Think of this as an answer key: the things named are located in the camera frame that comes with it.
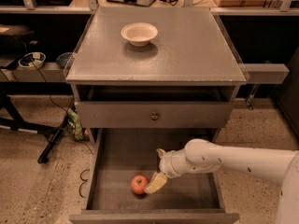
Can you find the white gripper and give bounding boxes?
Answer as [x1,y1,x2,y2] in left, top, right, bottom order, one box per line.
[144,148,176,194]

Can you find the red apple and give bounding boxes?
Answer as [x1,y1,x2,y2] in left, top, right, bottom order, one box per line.
[131,175,149,195]

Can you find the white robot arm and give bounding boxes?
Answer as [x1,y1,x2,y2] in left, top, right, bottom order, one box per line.
[145,139,299,224]

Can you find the open grey middle drawer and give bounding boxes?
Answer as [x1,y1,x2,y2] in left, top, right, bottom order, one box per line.
[69,128,239,224]

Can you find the round metal drawer knob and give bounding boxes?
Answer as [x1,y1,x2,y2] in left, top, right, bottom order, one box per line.
[150,113,160,120]

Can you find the closed grey top drawer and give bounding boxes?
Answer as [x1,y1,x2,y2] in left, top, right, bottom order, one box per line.
[75,101,233,128]

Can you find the grey wooden drawer cabinet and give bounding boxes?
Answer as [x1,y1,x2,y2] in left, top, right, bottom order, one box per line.
[63,6,250,224]

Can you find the green snack bag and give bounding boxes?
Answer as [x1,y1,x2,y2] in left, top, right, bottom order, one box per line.
[67,108,85,141]

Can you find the white ceramic bowl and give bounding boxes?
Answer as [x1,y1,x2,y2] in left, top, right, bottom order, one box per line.
[121,22,158,47]

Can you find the dark grey bowl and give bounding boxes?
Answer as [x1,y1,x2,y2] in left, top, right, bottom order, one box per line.
[56,52,73,68]

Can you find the black stand legs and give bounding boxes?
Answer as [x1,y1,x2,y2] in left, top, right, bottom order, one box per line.
[0,91,68,164]

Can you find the grey metal shelf rack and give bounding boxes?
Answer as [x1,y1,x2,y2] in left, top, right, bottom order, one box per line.
[0,0,299,86]

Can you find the black floor cable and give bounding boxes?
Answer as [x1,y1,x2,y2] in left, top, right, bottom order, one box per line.
[78,168,92,199]

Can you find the white bowl with cable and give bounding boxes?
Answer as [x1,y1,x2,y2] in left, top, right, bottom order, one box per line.
[18,51,46,69]

